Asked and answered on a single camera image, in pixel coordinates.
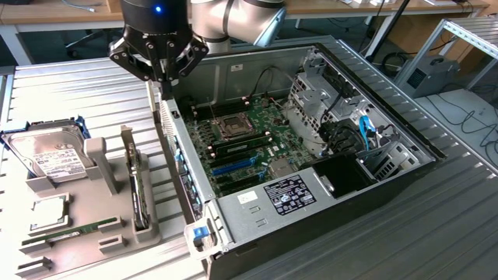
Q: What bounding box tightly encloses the silver disk bay cage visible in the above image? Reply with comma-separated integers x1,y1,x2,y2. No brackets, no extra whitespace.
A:
288,71,371,148

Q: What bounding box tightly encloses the silver power supply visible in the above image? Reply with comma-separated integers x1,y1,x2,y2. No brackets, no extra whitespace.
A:
215,167,340,244

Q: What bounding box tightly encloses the installed RAM stick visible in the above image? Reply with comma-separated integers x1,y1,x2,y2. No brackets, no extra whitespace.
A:
214,139,271,156

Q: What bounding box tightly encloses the aluminium profile frame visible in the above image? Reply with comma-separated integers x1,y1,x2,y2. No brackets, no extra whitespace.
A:
391,15,498,91

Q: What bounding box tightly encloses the grey parts rack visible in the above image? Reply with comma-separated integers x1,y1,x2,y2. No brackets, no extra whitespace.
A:
13,136,163,278

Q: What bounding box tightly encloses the silver CPU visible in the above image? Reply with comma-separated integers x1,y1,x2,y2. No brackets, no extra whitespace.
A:
29,199,68,232

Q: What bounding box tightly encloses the black power wire bundle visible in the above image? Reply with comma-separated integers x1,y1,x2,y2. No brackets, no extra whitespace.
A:
318,121,364,155

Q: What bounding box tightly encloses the grey controller box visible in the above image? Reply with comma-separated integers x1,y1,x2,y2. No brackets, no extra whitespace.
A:
403,54,463,99

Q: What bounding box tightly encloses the green RAM stick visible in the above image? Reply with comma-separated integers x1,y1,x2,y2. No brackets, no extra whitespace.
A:
20,220,119,246

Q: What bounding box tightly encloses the blue disk caddy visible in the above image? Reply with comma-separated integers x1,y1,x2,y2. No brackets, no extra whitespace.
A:
0,115,92,150

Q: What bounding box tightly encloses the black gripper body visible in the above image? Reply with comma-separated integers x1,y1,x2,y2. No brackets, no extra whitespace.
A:
119,0,195,64

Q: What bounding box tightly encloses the silver hard disk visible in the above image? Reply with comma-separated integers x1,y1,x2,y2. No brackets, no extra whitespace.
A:
7,124,89,184

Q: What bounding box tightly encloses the black stand pole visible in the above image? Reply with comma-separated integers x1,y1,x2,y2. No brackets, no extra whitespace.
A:
372,0,407,64

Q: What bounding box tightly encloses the blue case latch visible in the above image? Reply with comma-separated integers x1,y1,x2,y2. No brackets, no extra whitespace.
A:
191,226,212,244

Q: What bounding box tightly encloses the CPU socket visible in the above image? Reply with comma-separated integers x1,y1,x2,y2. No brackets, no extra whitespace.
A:
211,111,252,141

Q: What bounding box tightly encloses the open black PC case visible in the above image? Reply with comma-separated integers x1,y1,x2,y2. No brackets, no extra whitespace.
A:
147,43,447,280

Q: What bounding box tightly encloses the blue expansion slot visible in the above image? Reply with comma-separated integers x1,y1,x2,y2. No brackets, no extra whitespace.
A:
211,158,258,176

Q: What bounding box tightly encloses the silver chipset heatsink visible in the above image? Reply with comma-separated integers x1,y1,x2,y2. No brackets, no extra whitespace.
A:
270,161,299,179

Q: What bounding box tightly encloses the blue SATA wire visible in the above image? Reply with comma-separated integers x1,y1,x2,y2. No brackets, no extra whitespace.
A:
359,114,378,153

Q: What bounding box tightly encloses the black office chair base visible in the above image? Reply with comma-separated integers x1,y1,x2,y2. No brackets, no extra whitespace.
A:
63,28,123,60

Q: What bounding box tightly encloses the black floor cable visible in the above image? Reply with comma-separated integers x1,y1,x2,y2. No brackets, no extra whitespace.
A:
423,93,498,148

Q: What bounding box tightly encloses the wooden desk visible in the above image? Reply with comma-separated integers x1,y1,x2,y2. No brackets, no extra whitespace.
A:
0,0,491,33

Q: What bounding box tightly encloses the graphics card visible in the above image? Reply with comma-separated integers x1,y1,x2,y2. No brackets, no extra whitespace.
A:
119,124,152,229

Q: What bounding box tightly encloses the green motherboard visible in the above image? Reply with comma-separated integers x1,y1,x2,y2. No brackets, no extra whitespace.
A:
182,96,314,199

